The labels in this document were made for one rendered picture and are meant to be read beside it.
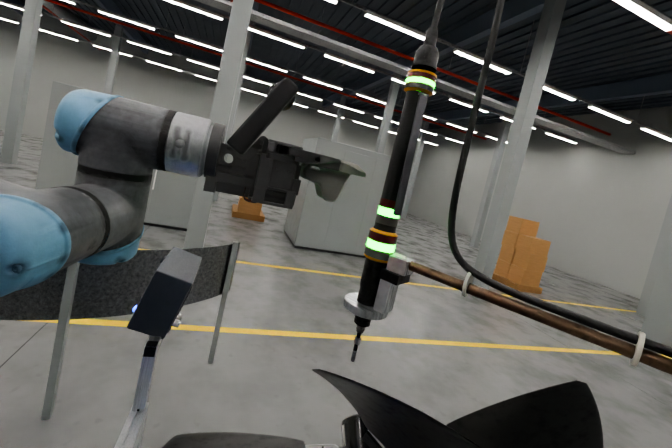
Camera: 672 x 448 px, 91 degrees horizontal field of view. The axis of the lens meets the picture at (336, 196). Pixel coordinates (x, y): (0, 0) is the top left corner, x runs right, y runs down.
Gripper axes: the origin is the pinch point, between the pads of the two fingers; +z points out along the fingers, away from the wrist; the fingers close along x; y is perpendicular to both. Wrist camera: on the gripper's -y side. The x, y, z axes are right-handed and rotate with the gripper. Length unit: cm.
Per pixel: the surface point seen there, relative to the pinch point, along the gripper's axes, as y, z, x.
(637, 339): 10.5, 23.2, 24.6
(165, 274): 41, -30, -57
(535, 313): 11.7, 18.3, 17.7
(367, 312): 20.0, 5.4, 3.2
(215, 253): 76, -20, -196
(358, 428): 42.2, 11.3, -1.5
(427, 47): -19.0, 5.8, 1.2
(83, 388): 166, -79, -176
